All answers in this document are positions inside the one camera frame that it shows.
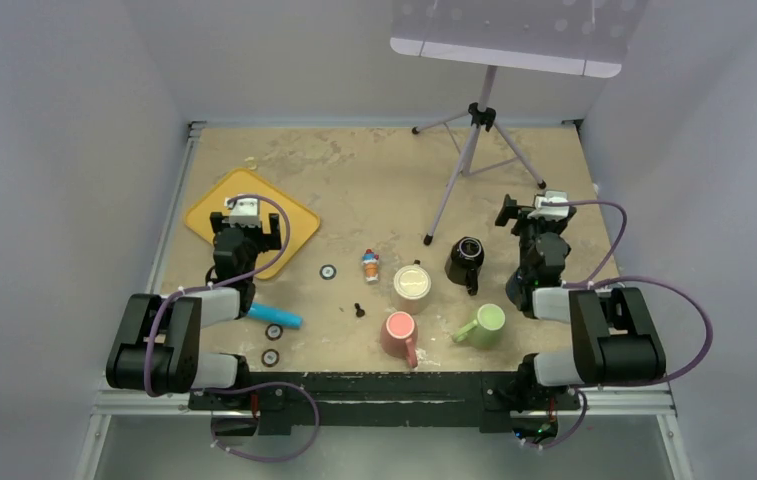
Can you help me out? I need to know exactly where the dark blue mug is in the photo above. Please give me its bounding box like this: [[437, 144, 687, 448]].
[[444, 236, 485, 296]]

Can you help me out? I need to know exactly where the green mug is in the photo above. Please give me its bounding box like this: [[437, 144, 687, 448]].
[[452, 303, 506, 350]]

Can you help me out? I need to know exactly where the cream enamel mug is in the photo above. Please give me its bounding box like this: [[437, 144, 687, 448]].
[[392, 260, 432, 315]]

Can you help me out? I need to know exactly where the pink mug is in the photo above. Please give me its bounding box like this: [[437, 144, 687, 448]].
[[379, 311, 418, 369]]

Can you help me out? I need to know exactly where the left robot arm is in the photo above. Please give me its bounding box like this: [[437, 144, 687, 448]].
[[105, 212, 289, 409]]

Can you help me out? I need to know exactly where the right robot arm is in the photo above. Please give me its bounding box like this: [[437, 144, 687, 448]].
[[495, 191, 666, 407]]

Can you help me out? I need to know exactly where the yellow plastic tray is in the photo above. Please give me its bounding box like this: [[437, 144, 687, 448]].
[[183, 168, 322, 282]]

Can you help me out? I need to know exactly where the round token near tray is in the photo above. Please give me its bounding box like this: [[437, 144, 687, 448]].
[[319, 264, 337, 280]]

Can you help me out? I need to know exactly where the blue toy microphone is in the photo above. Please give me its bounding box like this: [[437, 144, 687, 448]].
[[247, 303, 303, 329]]

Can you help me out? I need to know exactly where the round token upper front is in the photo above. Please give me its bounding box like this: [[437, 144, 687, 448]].
[[265, 324, 284, 341]]

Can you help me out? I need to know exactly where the ice cream cone toy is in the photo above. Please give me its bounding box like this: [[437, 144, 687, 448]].
[[362, 249, 380, 284]]

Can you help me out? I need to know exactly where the white tripod stand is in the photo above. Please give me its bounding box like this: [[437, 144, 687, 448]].
[[411, 65, 547, 246]]

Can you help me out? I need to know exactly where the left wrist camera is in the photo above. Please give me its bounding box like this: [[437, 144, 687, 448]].
[[225, 197, 262, 228]]

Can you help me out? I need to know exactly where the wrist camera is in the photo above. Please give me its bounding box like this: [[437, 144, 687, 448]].
[[225, 197, 262, 228], [528, 190, 571, 221]]

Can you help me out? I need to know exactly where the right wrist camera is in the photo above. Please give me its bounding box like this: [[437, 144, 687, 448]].
[[528, 190, 571, 221]]

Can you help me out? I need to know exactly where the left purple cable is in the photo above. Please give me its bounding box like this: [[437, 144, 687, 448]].
[[143, 193, 321, 464]]

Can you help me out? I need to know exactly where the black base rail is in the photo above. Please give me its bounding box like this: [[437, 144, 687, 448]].
[[188, 371, 581, 435]]

